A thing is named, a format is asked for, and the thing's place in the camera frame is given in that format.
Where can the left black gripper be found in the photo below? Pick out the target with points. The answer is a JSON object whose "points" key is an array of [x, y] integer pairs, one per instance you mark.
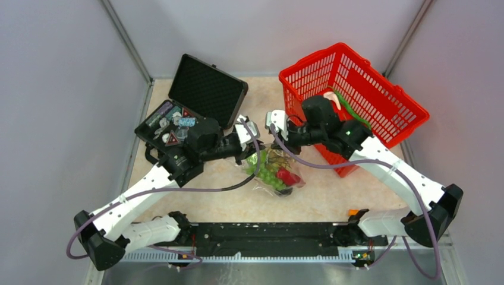
{"points": [[246, 152]]}

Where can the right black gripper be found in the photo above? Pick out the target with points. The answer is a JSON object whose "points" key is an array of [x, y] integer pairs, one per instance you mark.
{"points": [[290, 145]]}

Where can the green toy grape bunch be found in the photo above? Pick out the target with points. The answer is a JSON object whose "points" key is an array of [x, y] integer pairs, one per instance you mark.
{"points": [[266, 176]]}

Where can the brown toy grape bunch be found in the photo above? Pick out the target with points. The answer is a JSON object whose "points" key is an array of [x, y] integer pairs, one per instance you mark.
{"points": [[277, 159]]}

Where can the clear zip top bag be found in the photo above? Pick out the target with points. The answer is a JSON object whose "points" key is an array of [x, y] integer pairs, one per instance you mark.
{"points": [[251, 164]]}

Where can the red plastic basket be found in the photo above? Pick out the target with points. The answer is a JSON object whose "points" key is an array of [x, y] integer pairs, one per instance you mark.
{"points": [[393, 114]]}

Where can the red toy chili pepper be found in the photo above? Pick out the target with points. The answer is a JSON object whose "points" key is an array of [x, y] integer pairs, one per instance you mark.
{"points": [[287, 177]]}

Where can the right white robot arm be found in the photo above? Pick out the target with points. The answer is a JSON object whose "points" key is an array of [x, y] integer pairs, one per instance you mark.
{"points": [[431, 207]]}

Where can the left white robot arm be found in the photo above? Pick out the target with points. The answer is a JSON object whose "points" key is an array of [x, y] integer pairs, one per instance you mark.
{"points": [[110, 232]]}

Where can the green toy chili pepper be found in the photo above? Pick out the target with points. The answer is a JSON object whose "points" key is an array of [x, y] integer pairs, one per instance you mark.
{"points": [[342, 102]]}

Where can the blue poker chip roll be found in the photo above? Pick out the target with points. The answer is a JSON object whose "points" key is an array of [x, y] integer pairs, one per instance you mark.
{"points": [[187, 121]]}

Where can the black poker chip case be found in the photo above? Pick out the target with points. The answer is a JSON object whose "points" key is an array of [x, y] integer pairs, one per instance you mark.
{"points": [[199, 90]]}

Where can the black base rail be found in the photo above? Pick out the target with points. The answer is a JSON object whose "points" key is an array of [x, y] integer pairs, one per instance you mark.
{"points": [[272, 240]]}

